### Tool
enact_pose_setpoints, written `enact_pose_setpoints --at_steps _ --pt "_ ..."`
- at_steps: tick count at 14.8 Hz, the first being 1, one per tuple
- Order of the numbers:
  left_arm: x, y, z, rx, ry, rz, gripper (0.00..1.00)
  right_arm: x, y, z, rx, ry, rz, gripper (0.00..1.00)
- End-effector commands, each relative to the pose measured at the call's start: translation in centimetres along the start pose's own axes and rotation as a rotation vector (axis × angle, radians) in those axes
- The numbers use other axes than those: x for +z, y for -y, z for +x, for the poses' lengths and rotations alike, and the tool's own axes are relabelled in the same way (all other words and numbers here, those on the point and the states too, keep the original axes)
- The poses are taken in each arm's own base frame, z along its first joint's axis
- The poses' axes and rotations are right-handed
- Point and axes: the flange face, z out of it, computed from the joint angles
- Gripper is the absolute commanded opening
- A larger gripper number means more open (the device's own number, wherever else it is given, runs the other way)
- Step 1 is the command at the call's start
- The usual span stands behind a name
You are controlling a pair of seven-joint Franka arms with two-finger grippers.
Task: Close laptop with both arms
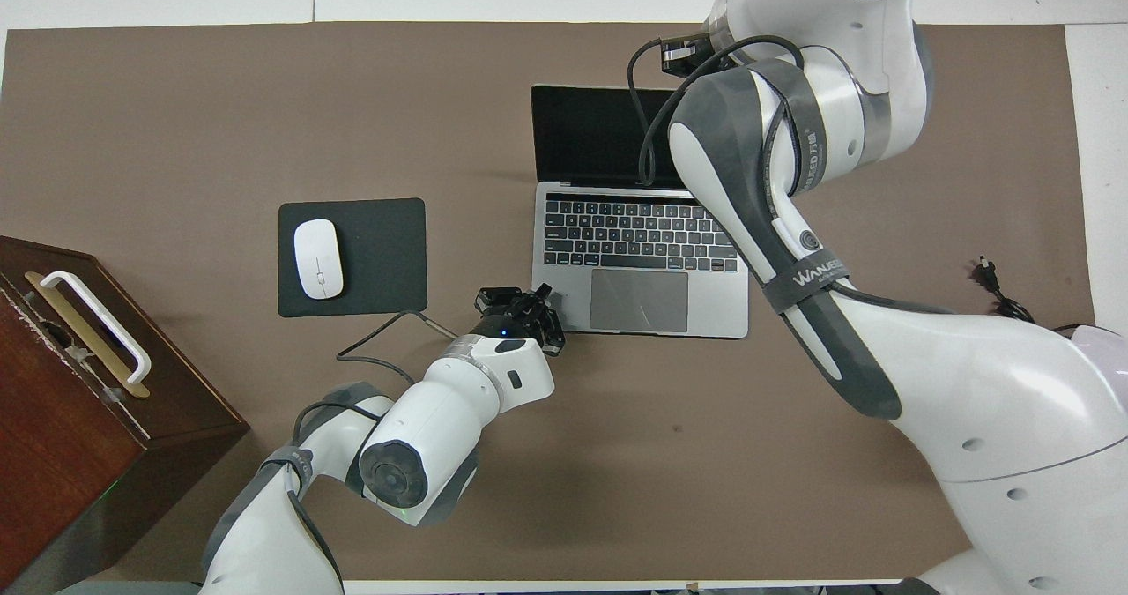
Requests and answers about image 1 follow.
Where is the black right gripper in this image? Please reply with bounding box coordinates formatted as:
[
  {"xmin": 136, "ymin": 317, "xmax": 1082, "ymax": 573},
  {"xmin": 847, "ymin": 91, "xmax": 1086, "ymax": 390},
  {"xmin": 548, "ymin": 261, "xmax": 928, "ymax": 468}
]
[{"xmin": 661, "ymin": 35, "xmax": 716, "ymax": 80}]

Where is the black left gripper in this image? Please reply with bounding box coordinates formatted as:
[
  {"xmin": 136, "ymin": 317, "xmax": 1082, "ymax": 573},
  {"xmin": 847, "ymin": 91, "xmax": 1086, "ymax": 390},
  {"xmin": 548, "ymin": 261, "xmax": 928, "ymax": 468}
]
[{"xmin": 474, "ymin": 283, "xmax": 566, "ymax": 357}]

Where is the silver laptop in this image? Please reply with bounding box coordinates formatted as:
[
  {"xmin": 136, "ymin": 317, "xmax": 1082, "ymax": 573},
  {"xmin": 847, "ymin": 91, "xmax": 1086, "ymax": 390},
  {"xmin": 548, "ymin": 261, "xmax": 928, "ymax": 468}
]
[{"xmin": 529, "ymin": 84, "xmax": 750, "ymax": 340}]

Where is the black mouse pad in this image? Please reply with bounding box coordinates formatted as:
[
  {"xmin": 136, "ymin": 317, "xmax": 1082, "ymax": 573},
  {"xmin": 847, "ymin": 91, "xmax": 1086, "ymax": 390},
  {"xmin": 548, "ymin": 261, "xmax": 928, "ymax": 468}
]
[{"xmin": 278, "ymin": 197, "xmax": 429, "ymax": 319}]

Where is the white computer mouse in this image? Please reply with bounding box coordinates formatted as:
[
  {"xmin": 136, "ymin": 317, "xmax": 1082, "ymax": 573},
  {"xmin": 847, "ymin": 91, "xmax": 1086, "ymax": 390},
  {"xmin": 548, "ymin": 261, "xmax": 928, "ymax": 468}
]
[{"xmin": 293, "ymin": 218, "xmax": 345, "ymax": 301}]

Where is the brown table mat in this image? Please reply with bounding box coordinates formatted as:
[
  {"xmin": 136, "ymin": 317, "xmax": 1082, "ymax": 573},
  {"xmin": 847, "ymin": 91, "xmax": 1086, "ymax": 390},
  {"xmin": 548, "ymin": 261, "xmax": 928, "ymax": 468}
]
[{"xmin": 0, "ymin": 22, "xmax": 1098, "ymax": 583}]

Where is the brown wooden box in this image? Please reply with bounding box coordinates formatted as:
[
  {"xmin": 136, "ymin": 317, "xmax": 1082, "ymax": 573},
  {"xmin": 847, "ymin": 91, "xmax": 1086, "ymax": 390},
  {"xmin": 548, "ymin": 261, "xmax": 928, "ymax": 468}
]
[{"xmin": 0, "ymin": 235, "xmax": 250, "ymax": 594}]

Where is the white desk lamp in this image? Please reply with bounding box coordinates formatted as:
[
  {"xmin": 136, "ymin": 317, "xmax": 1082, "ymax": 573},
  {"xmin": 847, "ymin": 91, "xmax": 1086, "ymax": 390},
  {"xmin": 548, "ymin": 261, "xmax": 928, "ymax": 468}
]
[{"xmin": 1062, "ymin": 324, "xmax": 1128, "ymax": 384}]

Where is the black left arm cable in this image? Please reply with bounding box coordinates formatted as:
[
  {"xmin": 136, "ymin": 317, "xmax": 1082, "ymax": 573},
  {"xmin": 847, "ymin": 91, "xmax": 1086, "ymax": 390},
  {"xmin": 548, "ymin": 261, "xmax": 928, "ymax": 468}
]
[{"xmin": 337, "ymin": 310, "xmax": 461, "ymax": 384}]

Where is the black lamp power cable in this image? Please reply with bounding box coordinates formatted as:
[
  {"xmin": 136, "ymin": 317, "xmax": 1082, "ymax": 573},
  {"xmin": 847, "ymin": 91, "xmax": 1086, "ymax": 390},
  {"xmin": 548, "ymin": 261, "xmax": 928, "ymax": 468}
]
[{"xmin": 976, "ymin": 257, "xmax": 1094, "ymax": 333}]

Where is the white box handle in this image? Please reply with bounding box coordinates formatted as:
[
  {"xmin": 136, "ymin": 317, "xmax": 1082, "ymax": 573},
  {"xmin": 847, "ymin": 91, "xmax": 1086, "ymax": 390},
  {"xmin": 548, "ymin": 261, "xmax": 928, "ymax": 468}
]
[{"xmin": 40, "ymin": 271, "xmax": 152, "ymax": 384}]

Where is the gold handle plate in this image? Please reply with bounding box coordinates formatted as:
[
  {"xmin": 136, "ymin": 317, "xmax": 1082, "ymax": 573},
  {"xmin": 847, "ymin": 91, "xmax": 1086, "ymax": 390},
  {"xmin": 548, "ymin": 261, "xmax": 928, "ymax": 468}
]
[{"xmin": 24, "ymin": 271, "xmax": 151, "ymax": 399}]

